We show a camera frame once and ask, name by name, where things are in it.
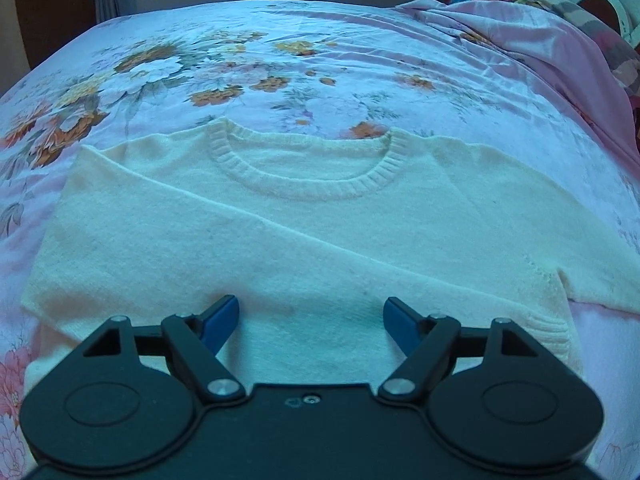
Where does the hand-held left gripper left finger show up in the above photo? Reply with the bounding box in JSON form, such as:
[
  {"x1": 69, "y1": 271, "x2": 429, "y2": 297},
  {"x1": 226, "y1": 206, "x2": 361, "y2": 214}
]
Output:
[{"x1": 82, "y1": 295, "x2": 246, "y2": 404}]

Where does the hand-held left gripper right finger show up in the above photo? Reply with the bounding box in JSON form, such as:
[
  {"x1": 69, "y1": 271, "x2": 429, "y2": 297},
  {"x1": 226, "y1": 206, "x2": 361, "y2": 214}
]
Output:
[{"x1": 378, "y1": 296, "x2": 539, "y2": 404}]

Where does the white knitted sweater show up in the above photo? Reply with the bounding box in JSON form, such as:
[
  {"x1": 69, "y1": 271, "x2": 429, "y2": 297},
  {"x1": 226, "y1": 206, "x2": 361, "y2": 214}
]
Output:
[{"x1": 20, "y1": 117, "x2": 640, "y2": 387}]

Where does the floral bed sheet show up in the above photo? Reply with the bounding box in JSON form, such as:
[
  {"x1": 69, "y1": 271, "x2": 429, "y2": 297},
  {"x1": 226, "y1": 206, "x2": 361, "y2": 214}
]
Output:
[{"x1": 0, "y1": 0, "x2": 640, "y2": 480}]

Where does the pink blanket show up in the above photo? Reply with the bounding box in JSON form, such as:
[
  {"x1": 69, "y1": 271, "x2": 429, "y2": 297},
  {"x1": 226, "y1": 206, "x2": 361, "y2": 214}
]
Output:
[{"x1": 395, "y1": 0, "x2": 640, "y2": 173}]

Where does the colourful patterned pillow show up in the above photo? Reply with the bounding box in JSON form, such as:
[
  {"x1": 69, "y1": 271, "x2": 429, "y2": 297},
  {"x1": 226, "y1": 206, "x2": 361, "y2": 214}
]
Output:
[{"x1": 450, "y1": 0, "x2": 640, "y2": 92}]

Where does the brown wooden door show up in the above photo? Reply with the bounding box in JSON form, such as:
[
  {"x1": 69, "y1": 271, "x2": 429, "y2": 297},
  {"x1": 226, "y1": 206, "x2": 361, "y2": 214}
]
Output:
[{"x1": 14, "y1": 0, "x2": 97, "y2": 70}]

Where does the white and red headboard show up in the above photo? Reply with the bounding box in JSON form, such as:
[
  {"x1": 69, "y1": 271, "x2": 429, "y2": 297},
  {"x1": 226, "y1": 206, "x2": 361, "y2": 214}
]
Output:
[{"x1": 570, "y1": 0, "x2": 640, "y2": 53}]

